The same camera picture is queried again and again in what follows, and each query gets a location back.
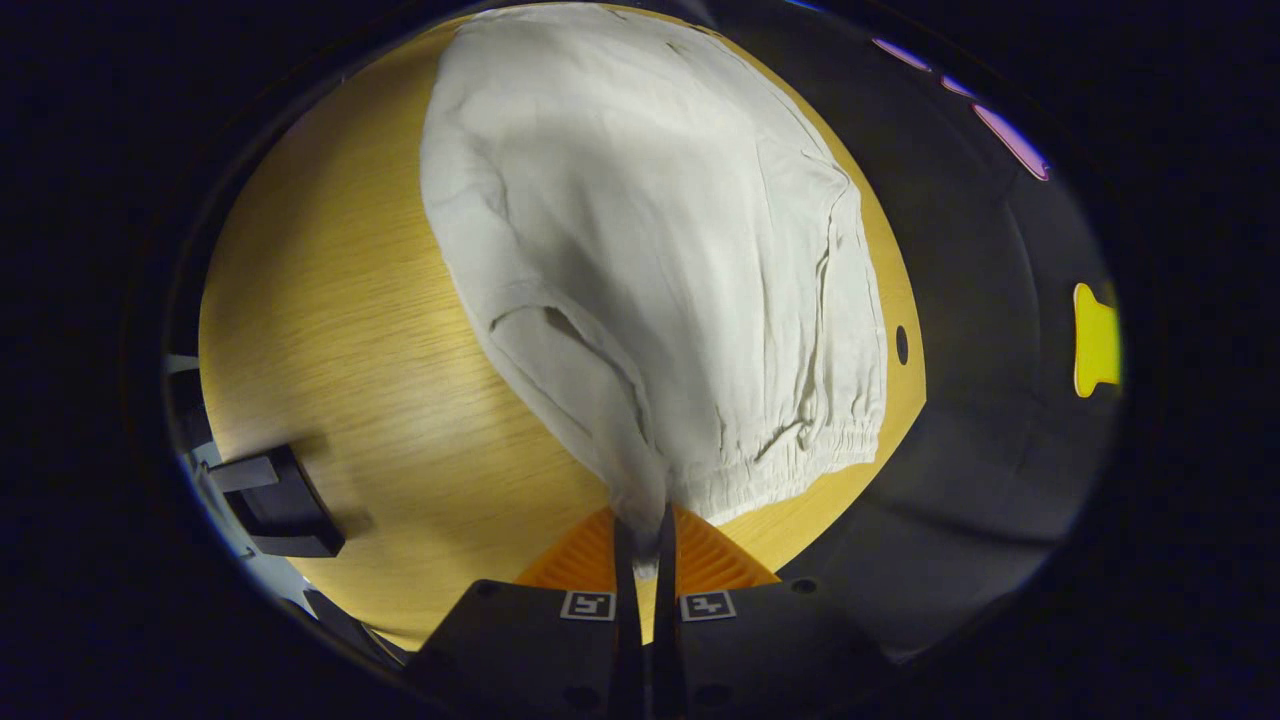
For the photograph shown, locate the black backdrop cloth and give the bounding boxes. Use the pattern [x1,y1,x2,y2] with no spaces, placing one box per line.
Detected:
[690,0,1123,661]

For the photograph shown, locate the white jeans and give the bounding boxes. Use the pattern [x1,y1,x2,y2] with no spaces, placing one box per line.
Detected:
[419,3,889,581]

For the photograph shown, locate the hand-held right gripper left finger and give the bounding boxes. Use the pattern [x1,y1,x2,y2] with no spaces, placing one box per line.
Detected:
[405,505,646,720]

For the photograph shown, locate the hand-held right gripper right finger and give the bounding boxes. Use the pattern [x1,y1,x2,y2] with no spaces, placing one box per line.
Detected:
[652,503,896,720]

